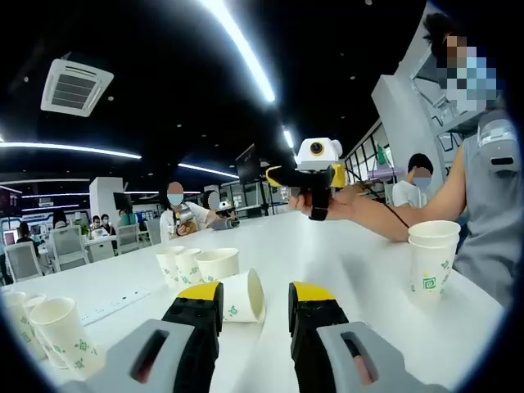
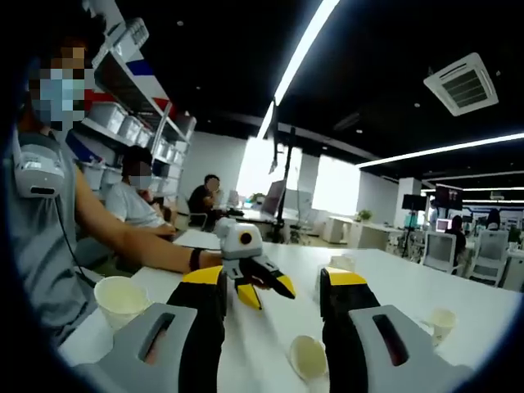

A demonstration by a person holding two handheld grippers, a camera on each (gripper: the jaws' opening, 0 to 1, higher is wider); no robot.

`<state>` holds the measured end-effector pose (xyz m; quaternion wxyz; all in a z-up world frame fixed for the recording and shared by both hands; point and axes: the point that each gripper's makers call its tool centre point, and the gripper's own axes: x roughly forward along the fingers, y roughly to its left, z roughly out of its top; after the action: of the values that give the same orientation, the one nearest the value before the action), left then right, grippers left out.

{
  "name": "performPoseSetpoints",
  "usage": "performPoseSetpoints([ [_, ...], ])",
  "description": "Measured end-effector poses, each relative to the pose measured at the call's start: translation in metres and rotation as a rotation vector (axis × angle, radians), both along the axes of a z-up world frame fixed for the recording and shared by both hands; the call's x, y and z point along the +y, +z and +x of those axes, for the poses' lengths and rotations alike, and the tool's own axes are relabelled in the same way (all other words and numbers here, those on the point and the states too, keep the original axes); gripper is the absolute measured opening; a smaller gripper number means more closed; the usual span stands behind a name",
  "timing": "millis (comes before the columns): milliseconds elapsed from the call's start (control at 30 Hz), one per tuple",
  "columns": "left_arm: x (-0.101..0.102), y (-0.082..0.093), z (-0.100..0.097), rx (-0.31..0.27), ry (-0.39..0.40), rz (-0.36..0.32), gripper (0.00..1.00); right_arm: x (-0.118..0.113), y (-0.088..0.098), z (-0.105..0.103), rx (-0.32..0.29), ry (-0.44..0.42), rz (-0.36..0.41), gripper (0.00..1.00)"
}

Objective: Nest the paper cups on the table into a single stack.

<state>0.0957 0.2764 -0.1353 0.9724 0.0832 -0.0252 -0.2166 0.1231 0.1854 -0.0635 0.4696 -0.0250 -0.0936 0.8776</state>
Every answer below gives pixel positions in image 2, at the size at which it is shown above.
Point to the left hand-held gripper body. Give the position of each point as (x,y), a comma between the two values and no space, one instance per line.
(235,245)

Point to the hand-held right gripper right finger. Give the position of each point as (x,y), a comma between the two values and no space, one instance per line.
(348,311)

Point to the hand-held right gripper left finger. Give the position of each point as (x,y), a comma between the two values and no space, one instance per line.
(196,319)

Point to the green printed white paper cup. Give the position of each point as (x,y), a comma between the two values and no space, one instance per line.
(440,325)
(341,264)
(118,303)
(307,356)

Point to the person's left hand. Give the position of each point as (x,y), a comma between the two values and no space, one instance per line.
(213,263)

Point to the white table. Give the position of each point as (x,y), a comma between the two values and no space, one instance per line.
(278,327)

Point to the white office desk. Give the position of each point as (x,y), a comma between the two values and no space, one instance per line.
(368,237)

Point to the black tripod pole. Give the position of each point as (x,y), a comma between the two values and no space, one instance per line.
(290,184)

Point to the potted green plant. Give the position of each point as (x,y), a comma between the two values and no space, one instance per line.
(364,215)

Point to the white mesh office chair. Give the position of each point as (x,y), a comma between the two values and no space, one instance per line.
(440,249)
(489,258)

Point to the large dark hanging display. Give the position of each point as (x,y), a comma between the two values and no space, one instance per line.
(278,139)

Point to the black monitor on stand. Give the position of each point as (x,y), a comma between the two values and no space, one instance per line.
(411,200)

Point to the white metal shelving rack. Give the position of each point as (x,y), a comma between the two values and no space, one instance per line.
(163,131)

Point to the dark red hanging display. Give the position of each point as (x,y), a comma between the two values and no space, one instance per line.
(448,196)

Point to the row of white storage boxes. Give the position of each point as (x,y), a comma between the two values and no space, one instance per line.
(110,116)

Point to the curved ceiling light strip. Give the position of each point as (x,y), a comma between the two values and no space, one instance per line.
(450,148)

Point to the white chest-worn device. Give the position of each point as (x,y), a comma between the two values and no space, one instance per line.
(39,172)

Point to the long ceiling light strip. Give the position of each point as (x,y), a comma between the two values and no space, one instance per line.
(310,45)

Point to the ceiling air conditioner unit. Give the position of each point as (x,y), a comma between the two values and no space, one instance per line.
(460,84)

